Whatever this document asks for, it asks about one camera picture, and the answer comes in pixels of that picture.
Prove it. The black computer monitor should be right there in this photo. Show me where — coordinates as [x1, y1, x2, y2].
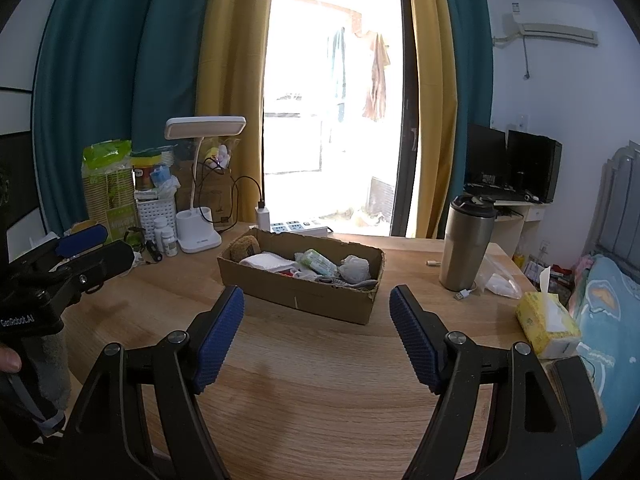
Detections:
[465, 124, 507, 191]
[506, 130, 562, 204]

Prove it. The teal curtain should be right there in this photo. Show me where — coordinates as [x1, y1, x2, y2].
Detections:
[440, 0, 493, 241]
[32, 0, 221, 233]

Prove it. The green wet wipes pack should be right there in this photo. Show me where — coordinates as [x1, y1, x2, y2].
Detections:
[295, 249, 337, 276]

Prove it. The white computer desk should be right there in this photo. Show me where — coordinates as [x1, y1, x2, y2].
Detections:
[492, 200, 543, 256]

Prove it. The grey padded headboard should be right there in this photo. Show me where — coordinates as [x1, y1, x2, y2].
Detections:
[582, 145, 640, 261]

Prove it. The yellow curtain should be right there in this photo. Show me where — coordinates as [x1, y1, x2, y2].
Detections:
[405, 0, 458, 240]
[192, 0, 278, 226]

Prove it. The black charger cable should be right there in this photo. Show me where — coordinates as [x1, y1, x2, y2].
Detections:
[197, 157, 266, 226]

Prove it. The green food packet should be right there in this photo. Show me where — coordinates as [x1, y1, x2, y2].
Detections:
[81, 139, 141, 241]

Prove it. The white perforated basket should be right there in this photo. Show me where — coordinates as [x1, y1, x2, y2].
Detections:
[136, 199, 177, 241]

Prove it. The outdoor air conditioner unit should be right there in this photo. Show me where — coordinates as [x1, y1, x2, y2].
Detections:
[367, 176, 396, 216]

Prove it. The clear plastic bag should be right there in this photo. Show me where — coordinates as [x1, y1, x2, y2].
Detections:
[475, 252, 523, 300]

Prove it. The hanging brown shirt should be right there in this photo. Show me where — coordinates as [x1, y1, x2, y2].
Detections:
[362, 32, 391, 122]

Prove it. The white wall air conditioner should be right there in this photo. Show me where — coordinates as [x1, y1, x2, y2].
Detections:
[502, 12, 600, 47]

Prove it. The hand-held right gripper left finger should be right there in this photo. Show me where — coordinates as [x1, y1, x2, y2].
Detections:
[62, 285, 246, 480]

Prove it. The small plush toy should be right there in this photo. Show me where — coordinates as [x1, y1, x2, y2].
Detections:
[207, 144, 233, 170]

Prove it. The brown cardboard box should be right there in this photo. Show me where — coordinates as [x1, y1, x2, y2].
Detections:
[216, 227, 386, 326]

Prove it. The white power strip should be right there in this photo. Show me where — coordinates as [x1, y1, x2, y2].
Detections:
[270, 217, 328, 235]

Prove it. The white plastic ball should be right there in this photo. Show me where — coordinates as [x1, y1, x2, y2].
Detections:
[339, 255, 370, 283]

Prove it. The bag of cotton swabs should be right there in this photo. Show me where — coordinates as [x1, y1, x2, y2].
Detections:
[239, 252, 297, 274]

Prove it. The steel tumbler with black lid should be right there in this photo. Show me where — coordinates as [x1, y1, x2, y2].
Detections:
[439, 195, 498, 292]

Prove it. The brown plush toy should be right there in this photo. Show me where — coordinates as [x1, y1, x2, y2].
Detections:
[230, 235, 261, 262]

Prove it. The yellow tissue pack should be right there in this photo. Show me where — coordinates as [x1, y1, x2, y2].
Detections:
[515, 291, 583, 359]

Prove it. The dark sliding door frame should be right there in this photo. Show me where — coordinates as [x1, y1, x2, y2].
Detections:
[390, 0, 418, 238]

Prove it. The grey dotted work glove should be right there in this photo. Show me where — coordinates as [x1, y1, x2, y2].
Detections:
[312, 274, 379, 292]

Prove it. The person's left hand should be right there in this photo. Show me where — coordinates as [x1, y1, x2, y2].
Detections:
[0, 346, 22, 374]

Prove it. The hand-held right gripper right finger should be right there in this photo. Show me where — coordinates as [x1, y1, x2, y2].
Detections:
[389, 285, 583, 480]

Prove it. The hanging teal garment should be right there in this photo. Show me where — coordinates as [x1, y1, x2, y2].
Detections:
[327, 27, 347, 123]

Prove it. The yellow label can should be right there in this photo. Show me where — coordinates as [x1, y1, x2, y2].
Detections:
[131, 150, 168, 193]

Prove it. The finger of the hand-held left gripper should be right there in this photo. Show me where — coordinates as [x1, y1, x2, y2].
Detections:
[10, 223, 108, 273]
[50, 240, 135, 293]

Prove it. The blue printed blanket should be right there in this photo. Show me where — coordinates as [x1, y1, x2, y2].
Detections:
[570, 252, 640, 466]

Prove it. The brown cardboard carton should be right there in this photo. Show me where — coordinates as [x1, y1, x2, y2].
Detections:
[192, 160, 236, 226]

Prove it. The white desk lamp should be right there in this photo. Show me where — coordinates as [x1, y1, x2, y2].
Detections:
[165, 116, 247, 254]

